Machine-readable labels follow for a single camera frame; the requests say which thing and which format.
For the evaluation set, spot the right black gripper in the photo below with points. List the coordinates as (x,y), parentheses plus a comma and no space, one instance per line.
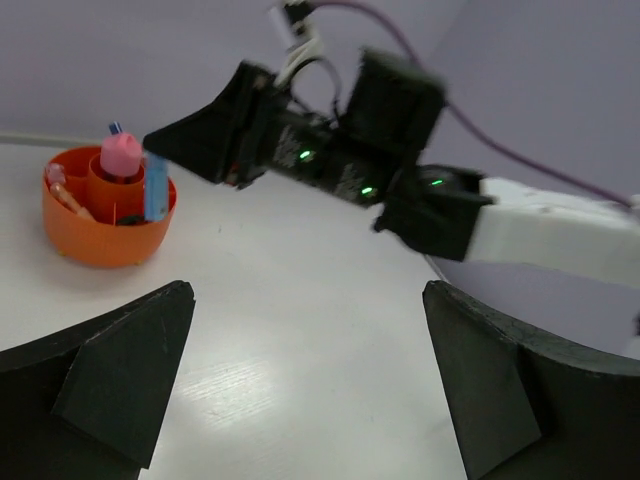
(304,147)

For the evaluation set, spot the blue highlighter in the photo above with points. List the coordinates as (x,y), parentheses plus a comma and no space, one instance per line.
(156,188)

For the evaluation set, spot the pink glue stick tube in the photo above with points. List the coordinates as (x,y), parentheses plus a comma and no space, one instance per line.
(121,155)

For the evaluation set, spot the clear blue-capped glue bottle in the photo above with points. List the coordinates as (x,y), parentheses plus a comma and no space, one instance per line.
(115,128)

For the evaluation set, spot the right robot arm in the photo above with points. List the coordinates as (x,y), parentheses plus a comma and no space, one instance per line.
(462,215)

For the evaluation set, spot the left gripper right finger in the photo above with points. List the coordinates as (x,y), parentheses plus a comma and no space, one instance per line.
(526,403)

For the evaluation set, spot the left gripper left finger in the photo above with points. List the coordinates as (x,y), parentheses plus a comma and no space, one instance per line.
(88,402)

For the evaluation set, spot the black handled scissors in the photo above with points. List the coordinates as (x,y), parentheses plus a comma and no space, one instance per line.
(131,220)

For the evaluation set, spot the pink highlighter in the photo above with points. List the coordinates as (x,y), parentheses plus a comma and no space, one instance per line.
(55,174)

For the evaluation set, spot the orange round organizer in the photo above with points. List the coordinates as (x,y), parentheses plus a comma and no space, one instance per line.
(101,243)

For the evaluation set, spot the orange highlighter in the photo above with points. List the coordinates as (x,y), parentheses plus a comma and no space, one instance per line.
(69,201)

